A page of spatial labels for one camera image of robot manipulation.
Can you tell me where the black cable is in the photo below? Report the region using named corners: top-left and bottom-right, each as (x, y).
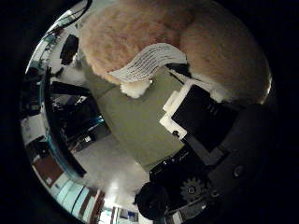
top-left (54, 0), bottom-right (93, 30)

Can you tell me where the black boxy device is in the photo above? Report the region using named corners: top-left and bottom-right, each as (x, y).
top-left (59, 34), bottom-right (80, 66)

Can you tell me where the black equipment cart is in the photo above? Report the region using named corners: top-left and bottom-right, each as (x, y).
top-left (42, 66), bottom-right (108, 179)

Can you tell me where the beige lion plush toy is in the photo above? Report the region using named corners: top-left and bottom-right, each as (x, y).
top-left (78, 0), bottom-right (273, 105)

